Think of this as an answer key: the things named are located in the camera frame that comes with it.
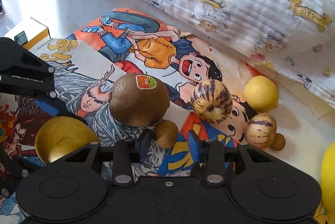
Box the white yellow box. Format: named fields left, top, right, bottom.
left=4, top=17, right=50, bottom=50

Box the small brown kiwi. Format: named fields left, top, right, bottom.
left=153, top=120, right=179, bottom=149

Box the striped pepino melon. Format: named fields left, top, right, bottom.
left=245, top=114, right=277, bottom=150
left=190, top=79, right=233, bottom=124

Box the colourful cartoon table mat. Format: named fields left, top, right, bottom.
left=0, top=7, right=335, bottom=224

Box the large brown kiwi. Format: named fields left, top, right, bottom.
left=109, top=73, right=170, bottom=127

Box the yellow round fruit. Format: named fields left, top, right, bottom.
left=244, top=75, right=279, bottom=112

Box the large yellow lemon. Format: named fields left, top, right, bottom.
left=320, top=142, right=335, bottom=212

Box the yellow pear under gripper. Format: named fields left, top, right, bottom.
left=35, top=116, right=99, bottom=164

